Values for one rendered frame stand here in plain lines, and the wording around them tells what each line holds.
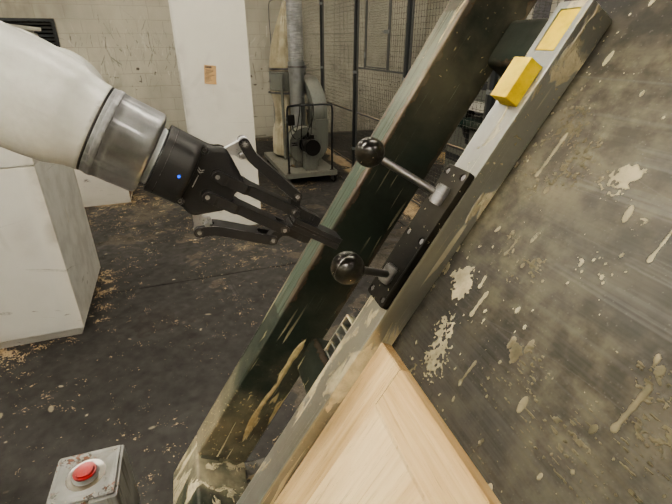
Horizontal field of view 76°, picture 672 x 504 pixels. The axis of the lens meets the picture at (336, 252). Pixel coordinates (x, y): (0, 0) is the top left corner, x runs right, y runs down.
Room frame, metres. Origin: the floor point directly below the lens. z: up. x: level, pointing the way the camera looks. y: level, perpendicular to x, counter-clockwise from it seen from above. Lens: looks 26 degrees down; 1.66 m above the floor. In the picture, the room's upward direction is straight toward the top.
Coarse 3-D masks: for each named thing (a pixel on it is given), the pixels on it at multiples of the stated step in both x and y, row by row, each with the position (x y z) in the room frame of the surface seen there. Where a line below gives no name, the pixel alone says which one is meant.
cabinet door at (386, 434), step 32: (384, 352) 0.45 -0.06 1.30; (384, 384) 0.41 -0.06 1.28; (416, 384) 0.39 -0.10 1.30; (352, 416) 0.42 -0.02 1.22; (384, 416) 0.38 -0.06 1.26; (416, 416) 0.35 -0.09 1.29; (320, 448) 0.42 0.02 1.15; (352, 448) 0.38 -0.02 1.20; (384, 448) 0.35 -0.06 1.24; (416, 448) 0.32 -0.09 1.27; (448, 448) 0.30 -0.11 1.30; (320, 480) 0.38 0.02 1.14; (352, 480) 0.35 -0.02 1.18; (384, 480) 0.32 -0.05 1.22; (416, 480) 0.30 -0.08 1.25; (448, 480) 0.28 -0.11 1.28; (480, 480) 0.27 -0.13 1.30
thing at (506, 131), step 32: (576, 0) 0.56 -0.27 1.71; (544, 32) 0.57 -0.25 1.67; (576, 32) 0.53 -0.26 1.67; (544, 64) 0.53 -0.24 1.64; (576, 64) 0.53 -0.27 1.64; (544, 96) 0.52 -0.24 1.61; (480, 128) 0.55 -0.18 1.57; (512, 128) 0.51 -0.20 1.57; (480, 160) 0.51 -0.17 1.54; (512, 160) 0.51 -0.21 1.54; (480, 192) 0.50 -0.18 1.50; (448, 224) 0.49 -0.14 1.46; (448, 256) 0.49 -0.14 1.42; (416, 288) 0.48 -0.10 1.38; (384, 320) 0.47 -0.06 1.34; (352, 352) 0.47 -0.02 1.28; (320, 384) 0.47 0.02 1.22; (352, 384) 0.45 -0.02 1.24; (320, 416) 0.44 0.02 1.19; (288, 448) 0.44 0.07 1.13; (256, 480) 0.45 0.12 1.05; (288, 480) 0.42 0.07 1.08
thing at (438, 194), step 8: (360, 144) 0.53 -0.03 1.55; (368, 144) 0.53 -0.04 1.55; (376, 144) 0.53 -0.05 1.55; (360, 152) 0.53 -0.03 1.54; (368, 152) 0.52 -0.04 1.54; (376, 152) 0.52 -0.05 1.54; (384, 152) 0.53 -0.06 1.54; (360, 160) 0.53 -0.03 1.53; (368, 160) 0.52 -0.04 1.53; (376, 160) 0.52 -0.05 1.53; (384, 160) 0.53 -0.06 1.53; (392, 168) 0.53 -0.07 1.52; (400, 168) 0.53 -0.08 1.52; (408, 176) 0.52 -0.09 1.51; (416, 176) 0.52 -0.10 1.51; (416, 184) 0.52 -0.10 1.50; (424, 184) 0.52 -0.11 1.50; (440, 184) 0.51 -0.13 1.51; (432, 192) 0.51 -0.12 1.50; (440, 192) 0.51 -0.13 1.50; (448, 192) 0.50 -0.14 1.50; (432, 200) 0.51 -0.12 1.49; (440, 200) 0.50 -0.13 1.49
